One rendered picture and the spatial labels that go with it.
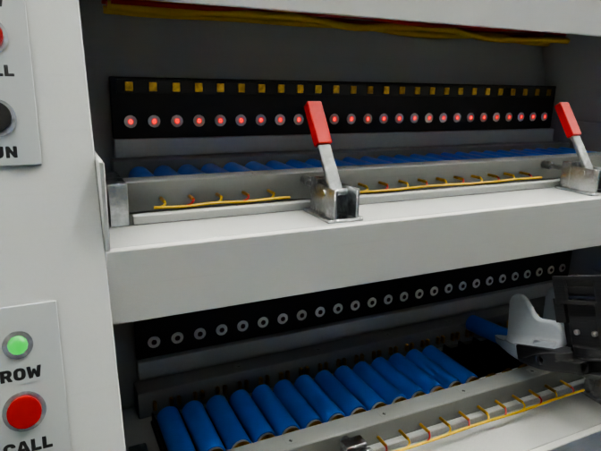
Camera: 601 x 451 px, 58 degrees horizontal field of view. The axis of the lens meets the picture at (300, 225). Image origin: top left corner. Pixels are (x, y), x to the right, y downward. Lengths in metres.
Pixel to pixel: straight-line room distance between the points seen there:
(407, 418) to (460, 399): 0.05
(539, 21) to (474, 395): 0.33
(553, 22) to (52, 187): 0.43
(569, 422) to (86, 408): 0.39
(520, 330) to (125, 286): 0.36
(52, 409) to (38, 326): 0.04
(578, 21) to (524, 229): 0.21
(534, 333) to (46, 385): 0.40
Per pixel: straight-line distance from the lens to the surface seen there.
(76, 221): 0.32
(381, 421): 0.45
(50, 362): 0.32
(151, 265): 0.33
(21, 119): 0.33
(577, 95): 0.80
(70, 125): 0.33
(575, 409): 0.57
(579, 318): 0.49
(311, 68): 0.61
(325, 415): 0.47
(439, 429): 0.49
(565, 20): 0.57
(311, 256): 0.36
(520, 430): 0.52
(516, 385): 0.54
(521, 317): 0.54
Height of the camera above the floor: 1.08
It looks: 1 degrees up
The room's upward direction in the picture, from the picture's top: 6 degrees counter-clockwise
